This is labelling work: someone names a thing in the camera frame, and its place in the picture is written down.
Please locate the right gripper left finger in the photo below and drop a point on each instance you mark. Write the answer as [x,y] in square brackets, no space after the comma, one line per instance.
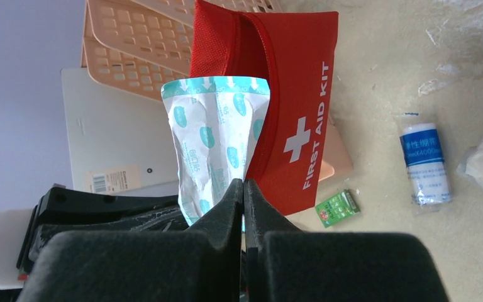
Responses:
[201,263]

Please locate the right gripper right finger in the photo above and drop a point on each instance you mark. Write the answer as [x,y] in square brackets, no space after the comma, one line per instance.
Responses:
[285,263]

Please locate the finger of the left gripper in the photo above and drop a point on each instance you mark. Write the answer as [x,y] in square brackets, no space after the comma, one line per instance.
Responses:
[61,210]

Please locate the plaster strip packet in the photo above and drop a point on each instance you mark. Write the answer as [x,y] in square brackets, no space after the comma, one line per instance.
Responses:
[215,123]

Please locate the red first aid pouch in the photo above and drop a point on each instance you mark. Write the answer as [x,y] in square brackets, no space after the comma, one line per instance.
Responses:
[294,53]

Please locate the green small box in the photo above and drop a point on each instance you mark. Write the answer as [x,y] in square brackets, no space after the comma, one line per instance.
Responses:
[337,208]

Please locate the dark folder in rack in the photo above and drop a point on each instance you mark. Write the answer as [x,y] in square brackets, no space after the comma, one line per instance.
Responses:
[119,143]

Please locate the pink desk tray organizer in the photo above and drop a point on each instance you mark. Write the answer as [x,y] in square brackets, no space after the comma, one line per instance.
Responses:
[336,158]

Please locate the pink file organizer rack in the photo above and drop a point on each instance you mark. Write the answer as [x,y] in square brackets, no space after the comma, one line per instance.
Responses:
[138,46]

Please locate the blue white bandage roll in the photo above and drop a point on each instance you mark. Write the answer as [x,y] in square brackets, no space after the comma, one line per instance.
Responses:
[424,159]

